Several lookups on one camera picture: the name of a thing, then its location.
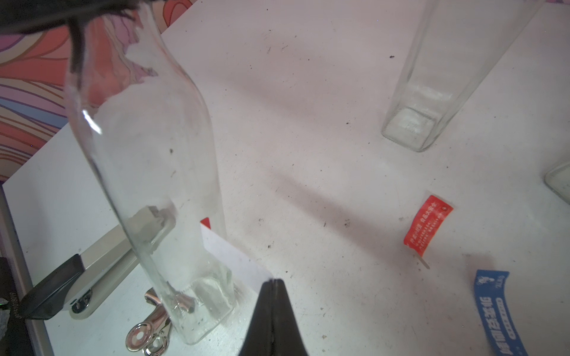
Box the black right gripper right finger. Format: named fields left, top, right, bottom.
left=273, top=279, right=308, bottom=356

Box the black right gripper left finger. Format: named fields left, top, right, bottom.
left=239, top=280, right=273, bottom=356

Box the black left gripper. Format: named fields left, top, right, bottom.
left=1, top=0, right=142, bottom=35

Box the clear glass bottle black cap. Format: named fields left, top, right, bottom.
left=65, top=1, right=235, bottom=345

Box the blue white bottle label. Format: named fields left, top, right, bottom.
left=474, top=269, right=528, bottom=356

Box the clear square bottle with cork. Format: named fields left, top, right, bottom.
left=544, top=162, right=570, bottom=204

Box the clear glass bottle cork stopper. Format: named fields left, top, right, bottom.
left=381, top=0, right=543, bottom=152

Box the small metal clip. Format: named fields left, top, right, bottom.
left=125, top=288, right=173, bottom=355

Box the black and beige flat tool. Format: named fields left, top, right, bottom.
left=19, top=225, right=138, bottom=320

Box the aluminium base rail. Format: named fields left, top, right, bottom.
left=1, top=188, right=54, bottom=356

